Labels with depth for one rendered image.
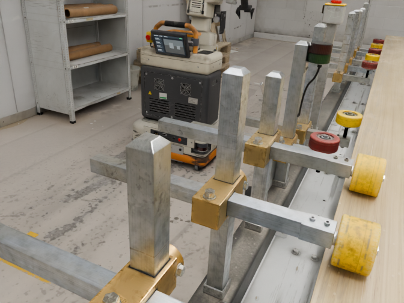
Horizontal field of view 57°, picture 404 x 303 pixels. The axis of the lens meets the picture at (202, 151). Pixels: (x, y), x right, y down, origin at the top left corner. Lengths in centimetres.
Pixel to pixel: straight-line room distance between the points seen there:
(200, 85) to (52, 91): 159
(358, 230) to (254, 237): 44
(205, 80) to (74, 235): 126
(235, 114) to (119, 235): 158
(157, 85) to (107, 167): 199
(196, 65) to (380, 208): 189
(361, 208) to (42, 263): 57
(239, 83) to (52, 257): 36
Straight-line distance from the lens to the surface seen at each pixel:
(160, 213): 42
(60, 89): 357
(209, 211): 61
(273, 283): 99
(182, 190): 66
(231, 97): 59
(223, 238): 72
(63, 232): 219
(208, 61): 249
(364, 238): 59
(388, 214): 80
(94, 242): 208
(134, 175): 40
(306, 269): 105
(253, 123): 139
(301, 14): 894
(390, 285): 64
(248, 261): 91
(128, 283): 46
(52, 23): 347
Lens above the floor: 130
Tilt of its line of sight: 26 degrees down
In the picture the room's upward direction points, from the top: 3 degrees clockwise
